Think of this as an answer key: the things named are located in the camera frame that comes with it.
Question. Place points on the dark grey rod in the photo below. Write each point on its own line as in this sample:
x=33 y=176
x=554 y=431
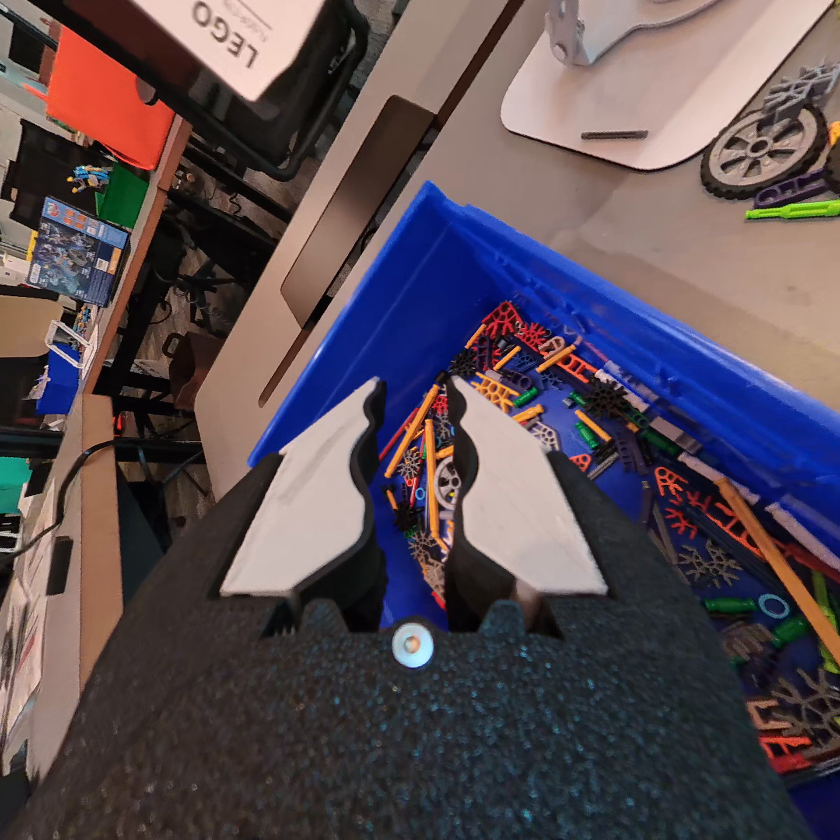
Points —
x=613 y=134

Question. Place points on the blue tagged storage bin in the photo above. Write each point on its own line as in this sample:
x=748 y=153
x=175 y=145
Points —
x=407 y=295

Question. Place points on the brown bag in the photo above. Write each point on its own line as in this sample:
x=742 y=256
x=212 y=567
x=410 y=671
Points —
x=190 y=367

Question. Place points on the grey snowflake connector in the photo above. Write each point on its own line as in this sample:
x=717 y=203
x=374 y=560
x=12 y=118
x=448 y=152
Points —
x=797 y=92

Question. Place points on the printed paper sheet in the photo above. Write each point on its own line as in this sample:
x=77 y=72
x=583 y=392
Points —
x=19 y=656

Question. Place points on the green panel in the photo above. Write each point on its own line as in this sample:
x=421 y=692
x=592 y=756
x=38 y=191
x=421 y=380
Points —
x=121 y=197

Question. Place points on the light wooden desk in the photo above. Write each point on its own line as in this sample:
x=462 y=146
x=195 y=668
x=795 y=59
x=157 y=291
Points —
x=98 y=590
x=141 y=262

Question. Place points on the white paper label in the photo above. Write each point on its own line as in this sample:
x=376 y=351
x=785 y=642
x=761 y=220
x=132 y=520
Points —
x=216 y=39

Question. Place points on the lime green rod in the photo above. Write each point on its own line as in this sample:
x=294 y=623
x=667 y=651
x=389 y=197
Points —
x=794 y=211

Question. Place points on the small toy robot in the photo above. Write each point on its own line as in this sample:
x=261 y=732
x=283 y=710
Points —
x=87 y=177

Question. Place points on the black storage crate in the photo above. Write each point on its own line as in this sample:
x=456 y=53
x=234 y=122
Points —
x=315 y=79

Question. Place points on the teal object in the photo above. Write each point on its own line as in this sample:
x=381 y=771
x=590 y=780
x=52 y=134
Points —
x=13 y=482

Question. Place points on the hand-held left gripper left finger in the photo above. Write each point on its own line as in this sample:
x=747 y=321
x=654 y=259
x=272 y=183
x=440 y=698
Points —
x=295 y=518

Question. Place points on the clear acrylic holder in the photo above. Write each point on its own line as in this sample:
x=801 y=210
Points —
x=65 y=338

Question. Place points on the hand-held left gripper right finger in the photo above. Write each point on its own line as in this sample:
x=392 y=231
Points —
x=531 y=518

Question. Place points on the pile of toy construction pieces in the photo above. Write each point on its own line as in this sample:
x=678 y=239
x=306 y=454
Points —
x=682 y=518

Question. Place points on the small black device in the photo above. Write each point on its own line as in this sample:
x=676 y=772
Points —
x=59 y=564

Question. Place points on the silver wheel with tyre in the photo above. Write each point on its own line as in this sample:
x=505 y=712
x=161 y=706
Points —
x=712 y=170

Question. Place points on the small blue bin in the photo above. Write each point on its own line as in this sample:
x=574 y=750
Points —
x=59 y=384

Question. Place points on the purple connector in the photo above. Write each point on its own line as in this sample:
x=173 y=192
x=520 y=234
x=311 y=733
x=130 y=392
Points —
x=787 y=190

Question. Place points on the white metal stand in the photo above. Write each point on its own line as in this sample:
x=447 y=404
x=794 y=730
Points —
x=656 y=98

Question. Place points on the orange panel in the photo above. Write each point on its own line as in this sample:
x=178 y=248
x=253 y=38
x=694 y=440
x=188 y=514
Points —
x=98 y=98

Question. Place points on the blue toy set box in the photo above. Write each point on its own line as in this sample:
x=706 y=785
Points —
x=75 y=253

